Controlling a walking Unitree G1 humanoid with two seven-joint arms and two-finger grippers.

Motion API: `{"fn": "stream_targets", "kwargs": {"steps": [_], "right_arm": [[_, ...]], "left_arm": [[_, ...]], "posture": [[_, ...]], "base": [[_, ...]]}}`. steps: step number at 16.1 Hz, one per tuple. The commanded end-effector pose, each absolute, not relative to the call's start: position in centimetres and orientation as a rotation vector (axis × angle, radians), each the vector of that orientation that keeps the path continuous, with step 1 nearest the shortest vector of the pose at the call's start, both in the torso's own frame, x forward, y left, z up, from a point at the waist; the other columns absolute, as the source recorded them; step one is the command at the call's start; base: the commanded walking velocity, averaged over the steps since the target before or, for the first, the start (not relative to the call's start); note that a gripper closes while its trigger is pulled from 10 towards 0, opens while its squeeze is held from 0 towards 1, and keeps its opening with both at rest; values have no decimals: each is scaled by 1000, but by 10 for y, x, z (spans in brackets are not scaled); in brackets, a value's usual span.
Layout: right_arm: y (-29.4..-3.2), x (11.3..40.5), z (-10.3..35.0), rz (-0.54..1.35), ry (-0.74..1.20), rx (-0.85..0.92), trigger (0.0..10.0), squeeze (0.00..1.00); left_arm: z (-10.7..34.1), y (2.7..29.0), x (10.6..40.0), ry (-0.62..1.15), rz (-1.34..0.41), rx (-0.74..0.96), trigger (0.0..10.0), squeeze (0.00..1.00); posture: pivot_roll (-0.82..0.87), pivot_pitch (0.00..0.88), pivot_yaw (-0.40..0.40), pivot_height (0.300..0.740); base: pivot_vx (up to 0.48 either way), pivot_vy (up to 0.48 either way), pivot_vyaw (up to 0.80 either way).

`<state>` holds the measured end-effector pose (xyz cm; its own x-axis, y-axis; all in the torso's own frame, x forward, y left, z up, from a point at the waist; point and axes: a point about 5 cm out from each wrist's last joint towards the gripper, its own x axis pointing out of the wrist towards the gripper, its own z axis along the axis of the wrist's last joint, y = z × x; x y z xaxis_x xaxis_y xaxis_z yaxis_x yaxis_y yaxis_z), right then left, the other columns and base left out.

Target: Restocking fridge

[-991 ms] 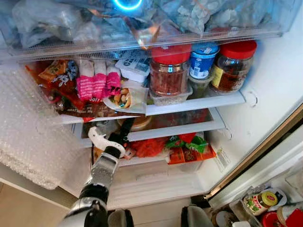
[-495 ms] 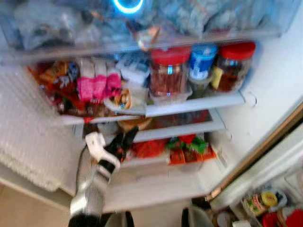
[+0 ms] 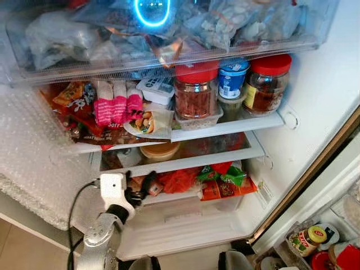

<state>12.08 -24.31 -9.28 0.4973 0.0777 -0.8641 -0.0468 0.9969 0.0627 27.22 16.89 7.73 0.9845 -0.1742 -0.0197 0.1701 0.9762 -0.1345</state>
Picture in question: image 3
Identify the white box black print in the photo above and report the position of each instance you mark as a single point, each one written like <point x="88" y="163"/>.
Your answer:
<point x="156" y="89"/>

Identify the green snack packet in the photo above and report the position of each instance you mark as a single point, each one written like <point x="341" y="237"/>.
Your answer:
<point x="224" y="174"/>

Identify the blue white yogurt cup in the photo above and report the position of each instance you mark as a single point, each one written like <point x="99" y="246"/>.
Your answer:
<point x="232" y="79"/>

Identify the red lid jar brown contents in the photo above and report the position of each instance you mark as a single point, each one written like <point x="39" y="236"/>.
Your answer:
<point x="195" y="93"/>

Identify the glass fridge shelf white frame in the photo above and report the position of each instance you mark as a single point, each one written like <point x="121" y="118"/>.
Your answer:
<point x="185" y="162"/>

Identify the greenish plastic container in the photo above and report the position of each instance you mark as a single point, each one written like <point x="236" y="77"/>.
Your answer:
<point x="232" y="108"/>

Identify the clear bag of white food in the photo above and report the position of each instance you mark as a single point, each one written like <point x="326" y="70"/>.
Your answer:
<point x="56" y="39"/>

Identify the red box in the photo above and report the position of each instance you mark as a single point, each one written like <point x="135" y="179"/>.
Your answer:
<point x="349" y="259"/>

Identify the clear bag of pale nuts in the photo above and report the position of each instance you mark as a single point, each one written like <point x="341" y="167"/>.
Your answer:
<point x="230" y="22"/>

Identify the clear plastic food tray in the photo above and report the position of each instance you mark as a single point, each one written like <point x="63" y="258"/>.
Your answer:
<point x="198" y="122"/>

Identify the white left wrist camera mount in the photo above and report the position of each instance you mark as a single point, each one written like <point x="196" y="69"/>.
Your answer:
<point x="112" y="188"/>

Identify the clear plastic door bin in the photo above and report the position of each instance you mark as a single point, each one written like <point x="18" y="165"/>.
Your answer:
<point x="337" y="222"/>

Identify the white fridge crisper drawer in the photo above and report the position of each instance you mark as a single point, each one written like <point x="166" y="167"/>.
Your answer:
<point x="185" y="222"/>

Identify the small white cap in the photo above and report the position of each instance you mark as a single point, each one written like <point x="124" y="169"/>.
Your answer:
<point x="271" y="262"/>

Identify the pink white snack packet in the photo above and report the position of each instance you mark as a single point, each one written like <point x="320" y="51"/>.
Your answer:
<point x="134" y="101"/>
<point x="103" y="104"/>
<point x="119" y="104"/>

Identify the black fridge hinge foot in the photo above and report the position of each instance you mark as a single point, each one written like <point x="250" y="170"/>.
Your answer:
<point x="243" y="246"/>

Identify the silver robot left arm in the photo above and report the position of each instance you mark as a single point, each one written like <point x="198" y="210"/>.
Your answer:
<point x="101" y="242"/>

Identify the robot left leg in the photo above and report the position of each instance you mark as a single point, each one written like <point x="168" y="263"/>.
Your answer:
<point x="143" y="263"/>

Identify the clear bag of brown food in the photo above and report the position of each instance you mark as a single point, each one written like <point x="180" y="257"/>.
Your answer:
<point x="167" y="50"/>

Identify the red mesh bag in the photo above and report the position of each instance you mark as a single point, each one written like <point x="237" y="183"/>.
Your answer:
<point x="179" y="180"/>

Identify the round red lid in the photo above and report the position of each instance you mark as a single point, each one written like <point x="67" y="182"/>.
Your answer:
<point x="320" y="261"/>

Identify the clear bag of grey food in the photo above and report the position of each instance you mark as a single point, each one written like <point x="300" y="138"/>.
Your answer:
<point x="281" y="22"/>

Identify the flat orange packet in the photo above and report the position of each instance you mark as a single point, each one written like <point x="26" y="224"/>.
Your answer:
<point x="225" y="190"/>

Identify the dark brown snack packet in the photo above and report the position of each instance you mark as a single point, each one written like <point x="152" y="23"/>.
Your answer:
<point x="95" y="136"/>

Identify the clear plastic fridge drawer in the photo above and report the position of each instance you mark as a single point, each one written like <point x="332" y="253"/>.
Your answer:
<point x="169" y="70"/>

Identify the beige lidded bowl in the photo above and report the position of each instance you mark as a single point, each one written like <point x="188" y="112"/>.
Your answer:
<point x="160" y="151"/>

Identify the clear bag of dark food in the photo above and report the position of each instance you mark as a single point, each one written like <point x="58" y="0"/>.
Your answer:
<point x="109" y="17"/>

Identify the bubble wrap sheet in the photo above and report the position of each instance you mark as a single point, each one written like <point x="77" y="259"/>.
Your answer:
<point x="34" y="157"/>

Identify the orange black snack packet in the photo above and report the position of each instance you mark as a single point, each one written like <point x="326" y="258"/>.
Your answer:
<point x="73" y="95"/>

